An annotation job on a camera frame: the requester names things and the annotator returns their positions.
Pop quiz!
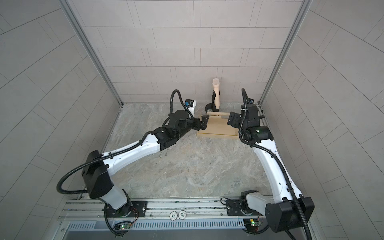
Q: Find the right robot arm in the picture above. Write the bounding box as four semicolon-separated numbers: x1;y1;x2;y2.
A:
227;104;315;240

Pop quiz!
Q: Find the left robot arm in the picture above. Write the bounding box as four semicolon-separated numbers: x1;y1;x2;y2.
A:
82;110;209;217

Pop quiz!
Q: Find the wooden jewelry display stand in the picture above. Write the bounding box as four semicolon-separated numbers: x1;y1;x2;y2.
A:
197;112;239;140

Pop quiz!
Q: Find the right green circuit board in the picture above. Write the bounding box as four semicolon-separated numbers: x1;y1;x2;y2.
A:
243;219;262;232

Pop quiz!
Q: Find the green circuit board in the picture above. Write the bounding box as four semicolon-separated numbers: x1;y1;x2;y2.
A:
243;219;262;232
114;221;134;231

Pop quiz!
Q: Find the ventilation grille strip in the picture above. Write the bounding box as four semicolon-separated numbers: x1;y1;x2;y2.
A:
68;218;246;231

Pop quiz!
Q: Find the aluminium corner profile left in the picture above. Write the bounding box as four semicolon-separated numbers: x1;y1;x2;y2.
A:
59;0;124;107

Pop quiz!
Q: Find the aluminium corner profile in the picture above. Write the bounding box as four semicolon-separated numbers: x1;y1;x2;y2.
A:
259;0;312;107
59;0;124;107

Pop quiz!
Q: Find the left green circuit board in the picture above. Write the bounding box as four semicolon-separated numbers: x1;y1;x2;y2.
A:
114;221;134;231

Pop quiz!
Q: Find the aluminium corner profile right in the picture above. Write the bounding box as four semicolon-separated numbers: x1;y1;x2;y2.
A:
259;0;312;107

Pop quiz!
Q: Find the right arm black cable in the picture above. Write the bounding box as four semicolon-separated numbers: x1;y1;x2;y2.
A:
238;87;313;240

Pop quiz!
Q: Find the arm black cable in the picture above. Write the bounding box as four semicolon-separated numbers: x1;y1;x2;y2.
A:
56;89;194;195
238;87;313;240

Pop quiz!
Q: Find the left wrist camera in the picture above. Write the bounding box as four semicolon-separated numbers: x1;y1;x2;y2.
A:
185;99;197;117

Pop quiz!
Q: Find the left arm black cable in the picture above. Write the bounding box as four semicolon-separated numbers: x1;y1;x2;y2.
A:
56;89;194;195

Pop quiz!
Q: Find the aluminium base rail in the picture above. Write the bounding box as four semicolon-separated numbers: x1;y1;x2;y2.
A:
58;197;266;221

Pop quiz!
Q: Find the right poker chip on rail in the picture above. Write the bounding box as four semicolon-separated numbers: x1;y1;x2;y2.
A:
178;210;187;220

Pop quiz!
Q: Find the poker chip on rail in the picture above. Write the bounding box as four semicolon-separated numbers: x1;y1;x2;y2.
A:
170;211;178;221
178;210;187;220

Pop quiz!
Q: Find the left poker chip on rail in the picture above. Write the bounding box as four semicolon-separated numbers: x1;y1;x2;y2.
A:
170;211;178;221

